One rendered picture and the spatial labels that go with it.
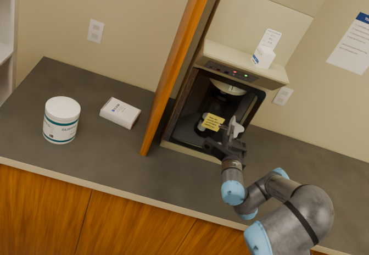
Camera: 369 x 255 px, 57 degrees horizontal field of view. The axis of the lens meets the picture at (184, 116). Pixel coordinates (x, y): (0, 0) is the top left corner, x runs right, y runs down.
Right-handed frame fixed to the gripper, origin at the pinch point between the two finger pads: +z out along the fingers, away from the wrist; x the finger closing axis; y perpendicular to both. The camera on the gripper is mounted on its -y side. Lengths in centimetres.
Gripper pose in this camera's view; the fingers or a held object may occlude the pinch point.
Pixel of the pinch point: (224, 128)
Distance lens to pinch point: 139.5
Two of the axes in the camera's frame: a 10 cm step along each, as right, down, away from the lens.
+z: 0.7, -6.1, 7.9
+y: 9.4, 3.0, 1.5
